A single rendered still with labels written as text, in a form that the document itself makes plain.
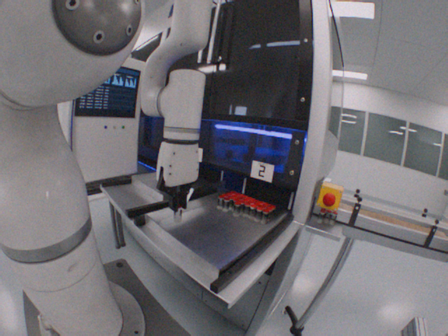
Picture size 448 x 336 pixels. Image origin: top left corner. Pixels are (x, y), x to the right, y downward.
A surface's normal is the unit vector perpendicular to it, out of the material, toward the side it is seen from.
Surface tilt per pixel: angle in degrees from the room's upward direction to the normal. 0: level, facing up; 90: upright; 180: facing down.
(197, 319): 0
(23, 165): 25
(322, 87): 90
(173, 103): 91
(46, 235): 89
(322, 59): 90
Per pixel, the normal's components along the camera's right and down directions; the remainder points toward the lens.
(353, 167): -0.62, 0.10
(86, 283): 0.98, 0.15
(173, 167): 0.69, 0.25
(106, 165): 0.85, 0.21
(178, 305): 0.11, -0.97
